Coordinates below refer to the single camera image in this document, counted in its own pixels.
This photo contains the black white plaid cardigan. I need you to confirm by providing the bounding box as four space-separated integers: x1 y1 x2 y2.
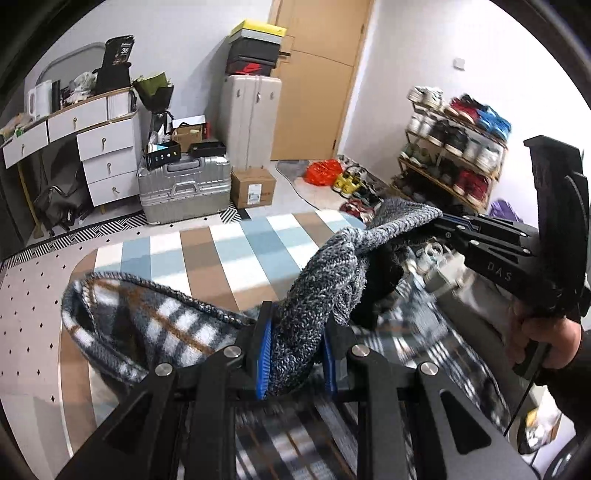
61 198 510 479

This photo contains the person right hand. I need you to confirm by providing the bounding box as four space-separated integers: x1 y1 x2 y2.
506 301 583 370

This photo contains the grey folded garment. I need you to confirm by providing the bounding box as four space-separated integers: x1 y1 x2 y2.
409 240 513 352

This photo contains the wooden shoe rack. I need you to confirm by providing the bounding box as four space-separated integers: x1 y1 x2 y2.
392 86 512 214

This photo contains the checkered blue brown bedsheet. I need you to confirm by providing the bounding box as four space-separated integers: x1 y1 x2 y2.
59 210 363 451

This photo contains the orange plastic bag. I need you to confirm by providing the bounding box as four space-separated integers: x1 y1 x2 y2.
304 159 343 187

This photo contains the silver aluminium suitcase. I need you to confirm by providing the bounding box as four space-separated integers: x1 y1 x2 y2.
137 155 231 225

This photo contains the small cardboard box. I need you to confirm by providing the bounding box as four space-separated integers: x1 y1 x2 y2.
230 168 276 209

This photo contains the black bag under desk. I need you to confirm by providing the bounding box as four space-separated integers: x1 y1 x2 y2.
33 163 94 237

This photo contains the white drawer desk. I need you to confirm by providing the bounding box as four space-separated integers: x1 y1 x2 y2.
2 87 143 209

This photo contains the wooden door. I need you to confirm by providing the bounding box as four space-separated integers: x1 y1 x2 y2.
271 1 374 161

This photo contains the white upright suitcase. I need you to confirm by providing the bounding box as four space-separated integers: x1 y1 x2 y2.
216 75 283 170

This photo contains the dark wrapped flower bouquet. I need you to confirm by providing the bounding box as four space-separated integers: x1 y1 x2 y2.
132 72 174 137

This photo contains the white electric kettle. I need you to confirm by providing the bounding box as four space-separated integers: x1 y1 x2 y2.
27 80 53 121

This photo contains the black red shoebox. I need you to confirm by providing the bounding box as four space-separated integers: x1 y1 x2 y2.
225 38 280 76

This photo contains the yellow lid shoebox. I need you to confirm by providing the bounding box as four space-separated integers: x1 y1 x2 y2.
228 20 287 45

